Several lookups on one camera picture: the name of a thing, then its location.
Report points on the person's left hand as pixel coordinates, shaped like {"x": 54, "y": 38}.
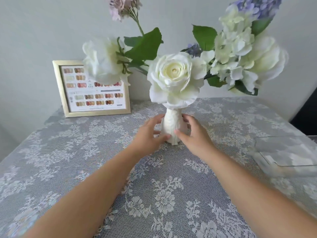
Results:
{"x": 146, "y": 138}

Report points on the person's right hand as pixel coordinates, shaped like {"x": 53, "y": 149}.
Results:
{"x": 198, "y": 141}

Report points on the white cat-shaped vase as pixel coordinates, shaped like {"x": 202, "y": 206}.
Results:
{"x": 173, "y": 123}

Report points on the gold framed nail colour chart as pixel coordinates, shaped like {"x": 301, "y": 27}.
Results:
{"x": 99, "y": 101}

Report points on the clear bag of white nail tips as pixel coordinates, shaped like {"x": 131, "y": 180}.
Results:
{"x": 268, "y": 161}

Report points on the clear glass tray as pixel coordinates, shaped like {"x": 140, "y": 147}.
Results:
{"x": 284, "y": 148}

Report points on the pink lilac flower stem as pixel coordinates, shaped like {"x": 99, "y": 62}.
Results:
{"x": 146, "y": 47}

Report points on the clear bag of white pieces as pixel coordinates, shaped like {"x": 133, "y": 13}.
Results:
{"x": 301, "y": 159}

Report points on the purple lilac flower stem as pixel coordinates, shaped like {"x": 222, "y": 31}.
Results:
{"x": 260, "y": 6}

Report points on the person's right forearm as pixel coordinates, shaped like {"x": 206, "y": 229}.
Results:
{"x": 255, "y": 195}

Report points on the person's left forearm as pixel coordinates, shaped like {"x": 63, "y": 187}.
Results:
{"x": 86, "y": 195}

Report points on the white lace tablecloth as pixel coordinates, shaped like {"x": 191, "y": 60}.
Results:
{"x": 163, "y": 195}

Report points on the black shelf unit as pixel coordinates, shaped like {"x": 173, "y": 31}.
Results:
{"x": 307, "y": 116}

